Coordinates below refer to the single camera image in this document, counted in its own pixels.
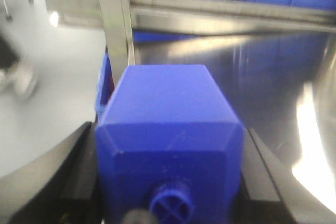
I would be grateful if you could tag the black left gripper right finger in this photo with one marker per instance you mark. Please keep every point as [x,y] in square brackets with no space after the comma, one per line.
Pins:
[270,193]

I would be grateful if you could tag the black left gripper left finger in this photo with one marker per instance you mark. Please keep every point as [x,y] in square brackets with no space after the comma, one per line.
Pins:
[61,186]

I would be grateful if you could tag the blue bottle part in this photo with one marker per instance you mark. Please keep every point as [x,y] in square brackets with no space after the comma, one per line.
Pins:
[170,143]

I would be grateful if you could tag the stainless steel shelf rack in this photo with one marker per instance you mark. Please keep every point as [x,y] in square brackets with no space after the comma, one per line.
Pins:
[120,18]

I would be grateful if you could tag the blue bin far left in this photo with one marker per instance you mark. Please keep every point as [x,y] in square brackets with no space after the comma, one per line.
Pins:
[105,86]

